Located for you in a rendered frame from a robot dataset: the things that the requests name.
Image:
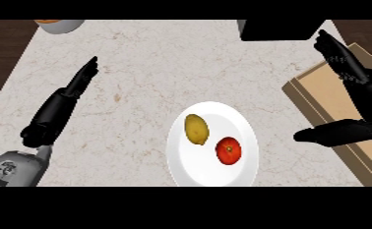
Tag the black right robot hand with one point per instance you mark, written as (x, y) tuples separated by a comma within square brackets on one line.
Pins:
[(351, 75)]

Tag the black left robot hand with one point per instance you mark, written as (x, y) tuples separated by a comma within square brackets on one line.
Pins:
[(54, 111)]

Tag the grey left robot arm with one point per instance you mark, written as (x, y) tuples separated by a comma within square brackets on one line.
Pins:
[(21, 167)]

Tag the red tomato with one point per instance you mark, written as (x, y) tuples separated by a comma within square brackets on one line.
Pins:
[(230, 150)]

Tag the white oval plate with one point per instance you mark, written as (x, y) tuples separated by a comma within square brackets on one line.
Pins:
[(212, 145)]

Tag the black appliance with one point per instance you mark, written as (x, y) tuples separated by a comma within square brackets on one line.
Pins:
[(277, 29)]

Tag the grey bowl with orange contents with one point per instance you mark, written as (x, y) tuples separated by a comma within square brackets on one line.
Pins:
[(60, 25)]

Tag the yellow lemon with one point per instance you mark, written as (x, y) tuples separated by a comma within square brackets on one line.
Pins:
[(197, 129)]

